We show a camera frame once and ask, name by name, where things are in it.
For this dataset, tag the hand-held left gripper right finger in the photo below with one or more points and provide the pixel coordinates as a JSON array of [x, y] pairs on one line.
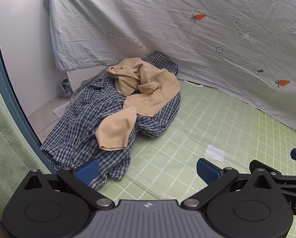
[[207, 171]]

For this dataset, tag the white paper scrap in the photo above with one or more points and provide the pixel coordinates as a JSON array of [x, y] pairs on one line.
[[215, 153]]

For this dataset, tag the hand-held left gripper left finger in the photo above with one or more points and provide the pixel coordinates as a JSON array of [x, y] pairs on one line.
[[88, 170]]

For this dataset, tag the blue plaid shirt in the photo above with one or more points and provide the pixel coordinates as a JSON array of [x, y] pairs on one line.
[[76, 129]]

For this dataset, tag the green padded cloth blue trim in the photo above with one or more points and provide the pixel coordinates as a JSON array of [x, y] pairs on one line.
[[6, 133]]

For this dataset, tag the beige long-sleeve sweater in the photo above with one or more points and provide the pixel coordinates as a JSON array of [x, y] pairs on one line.
[[150, 84]]

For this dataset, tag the clear plastic bag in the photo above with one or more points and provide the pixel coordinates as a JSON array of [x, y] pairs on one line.
[[63, 86]]

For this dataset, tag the white paper sheet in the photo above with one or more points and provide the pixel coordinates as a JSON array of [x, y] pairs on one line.
[[61, 110]]

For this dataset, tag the grey printed bedsheet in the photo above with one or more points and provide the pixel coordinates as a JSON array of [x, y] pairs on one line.
[[162, 29]]

